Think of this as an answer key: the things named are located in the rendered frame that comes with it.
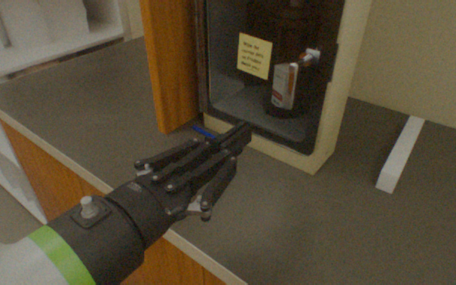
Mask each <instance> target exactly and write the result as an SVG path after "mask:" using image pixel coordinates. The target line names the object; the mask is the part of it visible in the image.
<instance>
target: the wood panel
mask: <svg viewBox="0 0 456 285"><path fill-rule="evenodd" d="M139 4H140V10H141V16H142V25H143V31H144V37H145V47H146V52H147V57H148V68H149V73H151V83H152V89H153V94H154V100H155V110H156V115H157V120H158V130H159V131H160V132H161V133H163V134H165V135H167V134H168V133H171V132H172V130H174V129H176V128H178V127H180V126H182V125H183V124H184V123H186V122H188V121H190V120H191V119H192V118H194V117H196V116H198V115H199V114H200V113H202V112H200V107H199V94H198V79H197V51H196V38H195V23H194V0H139Z"/></svg>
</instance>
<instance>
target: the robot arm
mask: <svg viewBox="0 0 456 285"><path fill-rule="evenodd" d="M251 141H252V125H251V124H247V125H246V122H244V121H241V122H240V123H238V124H236V125H235V126H234V127H232V129H230V130H229V131H228V132H227V133H225V134H223V133H222V134H219V135H218V136H216V137H215V138H213V139H212V138H211V137H209V136H206V137H204V142H200V140H199V139H196V138H195V139H191V140H189V141H188V142H184V143H183V144H181V145H179V146H175V147H173V148H171V149H168V150H166V151H165V152H162V153H160V154H158V155H155V156H153V157H151V158H145V159H140V160H136V161H134V162H133V165H134V169H135V173H136V178H135V179H134V181H127V182H125V183H124V184H123V185H121V186H119V187H118V188H116V189H114V190H113V191H111V192H109V193H108V194H107V195H105V196H101V195H90V196H85V197H83V198H82V199H81V203H79V204H77V205H75V206H74V207H73V208H71V209H69V210H67V211H66V212H64V213H62V214H61V215H59V216H58V217H56V218H55V219H53V220H51V221H50V222H47V223H46V224H44V226H42V227H41V228H40V229H38V230H36V231H34V232H33V233H31V234H29V235H28V236H26V237H24V238H23V239H22V240H20V241H18V242H16V243H14V244H3V243H2V242H0V285H119V284H120V283H121V282H122V281H123V280H125V279H126V278H127V277H128V276H129V275H131V274H132V273H133V272H134V271H135V270H136V269H138V268H139V266H140V265H141V264H142V263H143V262H144V259H145V253H144V252H145V251H146V250H147V249H148V248H149V247H150V246H151V245H152V244H155V242H156V241H157V240H158V239H159V238H161V237H162V236H163V235H164V234H165V233H166V232H167V231H168V229H169V228H170V226H171V225H172V224H173V223H175V222H178V221H181V220H183V219H185V218H187V215H194V216H200V220H201V221H202V222H209V221H210V217H211V213H212V208H213V206H214V204H215V203H216V202H217V200H218V199H219V197H220V196H221V195H222V194H223V193H224V191H225V190H226V188H227V187H228V186H229V184H230V183H231V181H232V179H233V178H234V176H235V175H236V174H237V156H238V155H240V154H241V153H242V152H243V147H245V146H246V145H247V144H249V143H250V142H251ZM190 148H192V150H191V151H190ZM212 154H213V156H212ZM210 180H211V182H210V183H209V185H208V186H207V187H206V188H205V189H204V192H203V194H202V196H200V195H199V196H197V199H196V200H195V202H194V203H191V199H192V198H193V197H194V196H195V195H196V194H197V191H198V190H199V189H200V188H202V187H203V186H204V185H206V184H207V183H208V182H209V181H210Z"/></svg>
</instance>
